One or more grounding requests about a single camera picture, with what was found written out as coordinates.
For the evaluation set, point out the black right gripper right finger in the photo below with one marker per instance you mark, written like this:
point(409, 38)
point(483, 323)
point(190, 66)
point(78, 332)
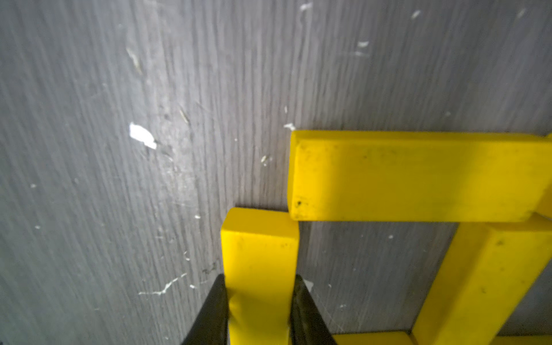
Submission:
point(307, 326)

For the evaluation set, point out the yellow block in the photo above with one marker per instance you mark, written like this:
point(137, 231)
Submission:
point(416, 176)
point(260, 255)
point(402, 338)
point(543, 208)
point(486, 272)

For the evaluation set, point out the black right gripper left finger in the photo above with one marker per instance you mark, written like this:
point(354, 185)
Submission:
point(211, 325)

